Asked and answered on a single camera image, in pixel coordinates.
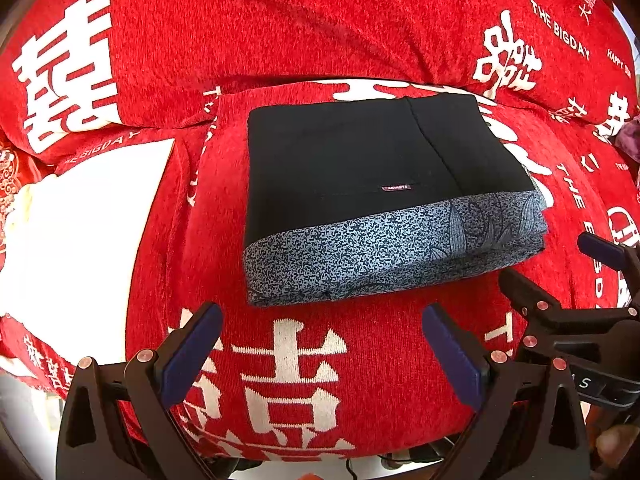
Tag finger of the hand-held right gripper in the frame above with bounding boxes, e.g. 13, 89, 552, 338
500, 266, 567, 327
577, 232, 640, 307

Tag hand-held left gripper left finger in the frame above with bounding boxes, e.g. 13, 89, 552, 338
56, 302, 224, 480

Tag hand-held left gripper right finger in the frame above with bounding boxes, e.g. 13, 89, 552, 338
422, 302, 591, 480

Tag black and grey patterned pants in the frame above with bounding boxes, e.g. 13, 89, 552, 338
242, 92, 549, 308

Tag person's right hand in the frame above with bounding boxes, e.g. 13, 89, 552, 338
590, 407, 640, 468

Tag purple cloth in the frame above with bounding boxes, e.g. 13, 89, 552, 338
614, 114, 640, 163

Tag white bed sheet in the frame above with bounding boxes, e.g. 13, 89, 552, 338
0, 138, 177, 363

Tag red gold embroidered cloth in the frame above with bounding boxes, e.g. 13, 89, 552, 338
0, 141, 47, 263

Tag red printed blanket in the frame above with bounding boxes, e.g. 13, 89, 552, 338
0, 0, 640, 461

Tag black cable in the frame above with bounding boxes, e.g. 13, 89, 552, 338
340, 452, 436, 480

